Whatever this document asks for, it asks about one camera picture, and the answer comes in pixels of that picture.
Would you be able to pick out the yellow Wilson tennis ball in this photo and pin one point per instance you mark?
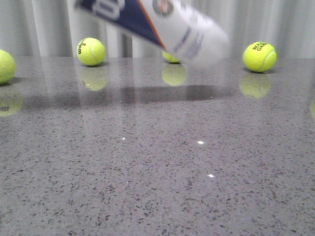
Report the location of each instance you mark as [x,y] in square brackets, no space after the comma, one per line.
[90,51]

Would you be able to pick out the middle yellow tennis ball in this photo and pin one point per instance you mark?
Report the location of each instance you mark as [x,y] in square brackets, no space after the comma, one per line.
[170,58]

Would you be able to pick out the white blue tennis ball can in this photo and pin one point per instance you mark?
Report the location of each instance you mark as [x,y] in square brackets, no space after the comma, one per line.
[177,28]

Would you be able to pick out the grey pleated curtain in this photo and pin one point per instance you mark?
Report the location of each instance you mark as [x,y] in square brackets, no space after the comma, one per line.
[55,27]

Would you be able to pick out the yellow Roland Garros tennis ball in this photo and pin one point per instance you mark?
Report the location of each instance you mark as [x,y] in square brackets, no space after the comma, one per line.
[259,56]

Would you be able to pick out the far-left yellow tennis ball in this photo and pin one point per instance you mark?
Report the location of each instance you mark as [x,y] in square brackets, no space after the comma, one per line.
[7,67]

